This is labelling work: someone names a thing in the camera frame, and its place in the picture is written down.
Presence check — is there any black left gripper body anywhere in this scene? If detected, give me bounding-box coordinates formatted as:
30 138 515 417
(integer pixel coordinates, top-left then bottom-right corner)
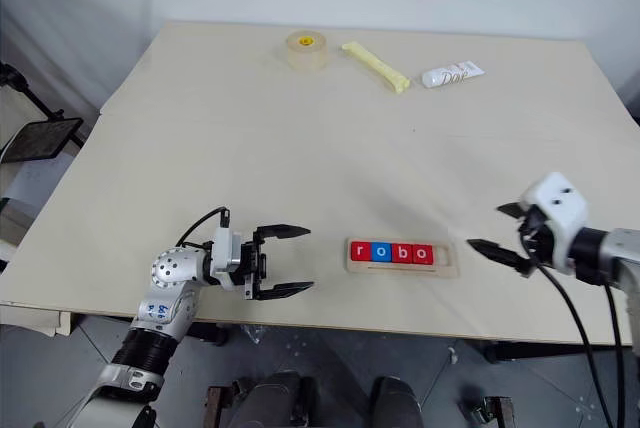
239 227 269 302

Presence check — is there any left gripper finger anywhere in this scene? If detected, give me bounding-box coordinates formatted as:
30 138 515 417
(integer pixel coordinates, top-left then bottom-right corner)
257 223 312 242
254 281 315 301

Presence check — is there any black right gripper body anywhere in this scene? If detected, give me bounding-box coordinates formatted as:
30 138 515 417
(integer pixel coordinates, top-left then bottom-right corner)
517 205 557 270

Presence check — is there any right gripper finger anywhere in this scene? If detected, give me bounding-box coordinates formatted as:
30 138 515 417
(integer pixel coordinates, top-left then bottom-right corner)
467 238 534 278
495 201 526 222

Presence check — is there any wooden letter tray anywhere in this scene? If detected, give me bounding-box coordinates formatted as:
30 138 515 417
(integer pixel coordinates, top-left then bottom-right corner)
344 237 460 279

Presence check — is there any wide dark rounded shape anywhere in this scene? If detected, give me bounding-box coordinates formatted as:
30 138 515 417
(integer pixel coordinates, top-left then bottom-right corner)
233 371 319 428

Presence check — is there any brown block with metal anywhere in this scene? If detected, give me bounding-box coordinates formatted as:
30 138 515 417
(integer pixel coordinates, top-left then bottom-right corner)
204 386 232 428
478 396 516 428

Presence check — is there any white Dove tube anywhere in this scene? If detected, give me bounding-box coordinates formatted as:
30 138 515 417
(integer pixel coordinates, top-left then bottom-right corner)
421 60 485 89

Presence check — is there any narrow dark rounded shape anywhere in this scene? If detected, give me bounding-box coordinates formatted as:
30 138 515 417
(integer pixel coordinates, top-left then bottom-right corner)
372 376 422 428

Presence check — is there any beige tape roll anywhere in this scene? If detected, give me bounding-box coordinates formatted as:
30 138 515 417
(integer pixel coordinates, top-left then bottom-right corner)
285 30 330 73

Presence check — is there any black tablet screen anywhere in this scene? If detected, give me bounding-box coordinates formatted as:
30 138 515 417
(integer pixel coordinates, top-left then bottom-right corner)
0 117 85 165

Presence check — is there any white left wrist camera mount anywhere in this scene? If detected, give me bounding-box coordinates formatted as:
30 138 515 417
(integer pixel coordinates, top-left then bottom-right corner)
209 226 245 292

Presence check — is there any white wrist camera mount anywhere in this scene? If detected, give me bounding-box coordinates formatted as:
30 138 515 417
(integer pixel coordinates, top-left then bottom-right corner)
209 226 245 292
518 171 589 274

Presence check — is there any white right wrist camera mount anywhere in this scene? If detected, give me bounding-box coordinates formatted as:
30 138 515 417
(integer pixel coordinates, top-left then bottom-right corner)
518 171 589 274

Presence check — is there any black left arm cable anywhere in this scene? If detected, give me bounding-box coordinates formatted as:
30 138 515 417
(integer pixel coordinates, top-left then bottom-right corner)
175 206 232 252

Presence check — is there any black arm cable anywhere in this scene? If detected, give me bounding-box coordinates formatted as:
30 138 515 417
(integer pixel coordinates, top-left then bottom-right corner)
175 206 232 252
519 227 626 428

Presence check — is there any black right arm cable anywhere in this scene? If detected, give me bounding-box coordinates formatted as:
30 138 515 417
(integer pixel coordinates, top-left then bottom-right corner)
519 227 626 428

